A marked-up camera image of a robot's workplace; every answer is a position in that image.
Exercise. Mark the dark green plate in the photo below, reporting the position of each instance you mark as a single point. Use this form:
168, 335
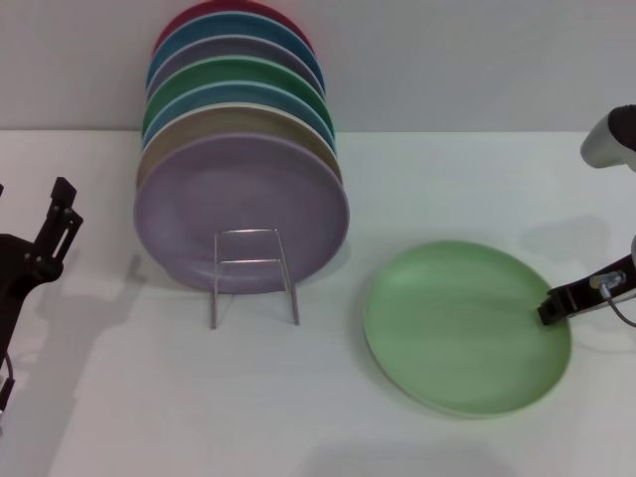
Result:
233, 69

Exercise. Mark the grey purple plate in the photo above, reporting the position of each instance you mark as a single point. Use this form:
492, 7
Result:
233, 47

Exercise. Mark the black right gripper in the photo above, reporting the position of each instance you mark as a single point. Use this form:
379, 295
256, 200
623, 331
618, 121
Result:
621, 278

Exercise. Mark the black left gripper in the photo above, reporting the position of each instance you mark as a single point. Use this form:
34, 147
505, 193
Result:
15, 278

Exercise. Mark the beige plate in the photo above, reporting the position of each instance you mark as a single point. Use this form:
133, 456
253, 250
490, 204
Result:
233, 119

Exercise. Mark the red plate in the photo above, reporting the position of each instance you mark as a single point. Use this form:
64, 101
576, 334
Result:
223, 6

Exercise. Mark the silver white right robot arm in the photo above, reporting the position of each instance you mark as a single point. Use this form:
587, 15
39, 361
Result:
603, 144

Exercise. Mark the light green plate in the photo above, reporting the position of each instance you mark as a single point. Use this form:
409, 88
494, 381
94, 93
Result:
462, 338

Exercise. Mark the lilac plate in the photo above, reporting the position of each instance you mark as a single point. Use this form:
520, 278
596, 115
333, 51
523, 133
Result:
238, 199

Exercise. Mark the light blue plate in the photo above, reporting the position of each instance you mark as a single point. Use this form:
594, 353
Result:
228, 94

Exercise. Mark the teal blue plate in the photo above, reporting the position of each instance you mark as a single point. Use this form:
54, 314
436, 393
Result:
233, 25

